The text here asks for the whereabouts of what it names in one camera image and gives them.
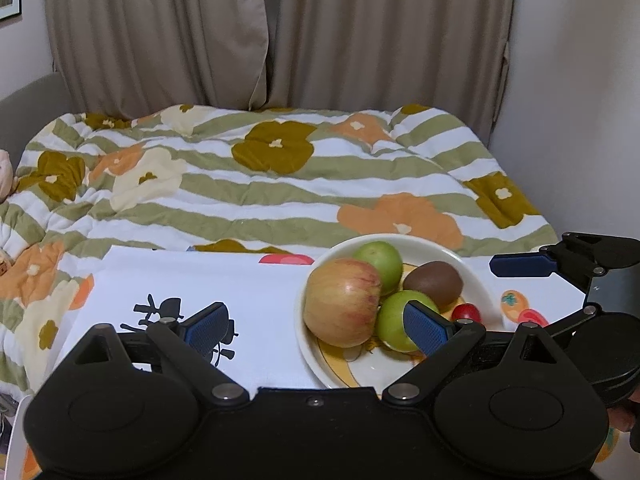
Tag beige curtain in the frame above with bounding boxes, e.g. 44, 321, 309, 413
265, 0, 517, 137
44, 0, 272, 122

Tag grey bed headboard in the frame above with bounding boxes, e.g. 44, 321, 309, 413
0, 72, 67, 171

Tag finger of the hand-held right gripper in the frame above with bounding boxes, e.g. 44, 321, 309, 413
490, 232, 640, 292
546, 303, 604, 347

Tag large red-yellow apple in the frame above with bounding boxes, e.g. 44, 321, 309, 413
303, 258, 383, 349

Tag white fruit-print tablecloth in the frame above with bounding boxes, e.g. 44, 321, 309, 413
10, 245, 623, 480

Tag striped floral blanket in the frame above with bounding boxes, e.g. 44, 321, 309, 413
0, 104, 561, 396

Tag brown kiwi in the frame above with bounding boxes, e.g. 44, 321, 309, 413
403, 261, 463, 311

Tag pink plush toy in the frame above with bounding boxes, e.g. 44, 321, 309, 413
0, 149, 15, 202

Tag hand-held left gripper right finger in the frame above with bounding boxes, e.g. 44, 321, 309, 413
382, 300, 568, 406

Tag green apple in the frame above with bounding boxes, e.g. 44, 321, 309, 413
376, 290, 441, 353
354, 241, 404, 297

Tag person's right hand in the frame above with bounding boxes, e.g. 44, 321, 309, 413
607, 390, 640, 436

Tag white ceramic bowl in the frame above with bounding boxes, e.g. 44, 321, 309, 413
295, 234, 503, 391

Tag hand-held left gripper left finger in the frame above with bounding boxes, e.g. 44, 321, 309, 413
65, 302, 251, 406

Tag red cherry tomato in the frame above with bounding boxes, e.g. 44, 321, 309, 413
451, 303, 482, 324

